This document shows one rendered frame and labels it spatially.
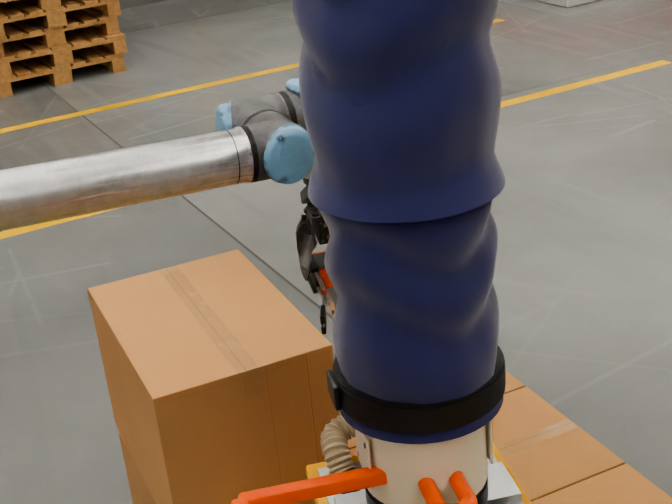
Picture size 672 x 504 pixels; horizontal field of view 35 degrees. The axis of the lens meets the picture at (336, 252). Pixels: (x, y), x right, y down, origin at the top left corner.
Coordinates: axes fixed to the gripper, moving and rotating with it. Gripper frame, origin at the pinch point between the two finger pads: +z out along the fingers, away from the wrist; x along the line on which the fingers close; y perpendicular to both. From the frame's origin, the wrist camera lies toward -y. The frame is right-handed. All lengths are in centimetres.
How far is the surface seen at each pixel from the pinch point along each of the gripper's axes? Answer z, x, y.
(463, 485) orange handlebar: -1, 4, 71
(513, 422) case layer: 68, 47, -37
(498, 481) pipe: 8, 12, 60
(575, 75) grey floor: 122, 252, -491
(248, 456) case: 48, -20, -16
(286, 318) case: 27.5, -5.9, -36.1
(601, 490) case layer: 68, 56, -5
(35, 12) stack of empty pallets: 64, -104, -656
